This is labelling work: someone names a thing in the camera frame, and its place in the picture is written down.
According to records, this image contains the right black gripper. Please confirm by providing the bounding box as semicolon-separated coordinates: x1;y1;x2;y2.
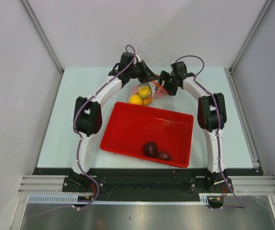
154;70;179;96

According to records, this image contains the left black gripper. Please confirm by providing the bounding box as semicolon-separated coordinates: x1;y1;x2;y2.
128;60;158;84

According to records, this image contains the yellow fake apple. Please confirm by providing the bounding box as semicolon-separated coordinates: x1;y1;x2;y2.
138;85;152;99

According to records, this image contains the clear zip top bag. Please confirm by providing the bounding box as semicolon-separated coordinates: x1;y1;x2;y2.
128;80;170;106

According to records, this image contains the yellow fake lemon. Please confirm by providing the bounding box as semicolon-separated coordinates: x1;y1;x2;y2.
129;94;143;105

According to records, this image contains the dark purple fake fruit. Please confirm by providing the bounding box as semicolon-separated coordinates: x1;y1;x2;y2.
143;142;158;158

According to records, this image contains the dark maroon fake fig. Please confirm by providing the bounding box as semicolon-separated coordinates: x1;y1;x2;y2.
156;151;174;161

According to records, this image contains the red fake apple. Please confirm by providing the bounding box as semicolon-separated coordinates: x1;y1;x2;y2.
153;88;167;99

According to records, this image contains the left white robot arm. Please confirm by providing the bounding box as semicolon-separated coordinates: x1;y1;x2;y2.
69;51;156;192

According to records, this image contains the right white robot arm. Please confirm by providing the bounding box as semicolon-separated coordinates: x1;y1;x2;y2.
158;61;227;192

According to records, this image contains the pink fake peach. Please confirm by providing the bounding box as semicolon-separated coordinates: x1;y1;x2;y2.
131;85;139;94

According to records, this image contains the red plastic tray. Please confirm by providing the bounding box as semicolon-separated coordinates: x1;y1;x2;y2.
100;102;194;168

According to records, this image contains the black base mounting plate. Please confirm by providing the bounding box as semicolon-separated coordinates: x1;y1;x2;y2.
33;167;264;202

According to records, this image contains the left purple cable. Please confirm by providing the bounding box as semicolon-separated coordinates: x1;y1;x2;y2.
31;44;138;218

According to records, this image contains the purple cable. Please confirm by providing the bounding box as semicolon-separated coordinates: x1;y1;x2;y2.
174;55;246;209
31;44;138;218

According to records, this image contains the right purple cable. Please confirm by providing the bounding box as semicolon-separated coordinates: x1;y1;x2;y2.
174;55;246;209

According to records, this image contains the right aluminium frame post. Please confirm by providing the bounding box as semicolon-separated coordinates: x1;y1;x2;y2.
229;0;274;74

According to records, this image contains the aluminium frame post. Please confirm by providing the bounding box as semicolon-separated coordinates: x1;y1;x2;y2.
229;0;274;74
19;0;64;76

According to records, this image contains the aluminium front rail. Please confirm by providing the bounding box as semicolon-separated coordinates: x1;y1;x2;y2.
19;175;275;196

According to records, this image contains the left aluminium frame post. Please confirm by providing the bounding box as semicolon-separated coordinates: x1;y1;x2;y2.
19;0;64;76

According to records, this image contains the white slotted cable duct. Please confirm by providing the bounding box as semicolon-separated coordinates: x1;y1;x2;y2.
27;193;226;209

